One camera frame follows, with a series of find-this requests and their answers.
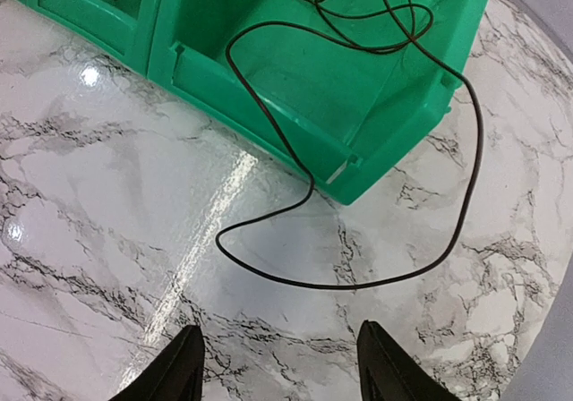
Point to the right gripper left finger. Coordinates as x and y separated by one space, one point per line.
174 375

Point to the middle green storage bin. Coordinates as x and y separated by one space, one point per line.
122 28

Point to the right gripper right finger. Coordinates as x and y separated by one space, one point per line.
387 372

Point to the right green storage bin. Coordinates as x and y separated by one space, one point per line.
346 87

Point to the green storage bin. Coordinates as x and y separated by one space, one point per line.
122 28
346 87

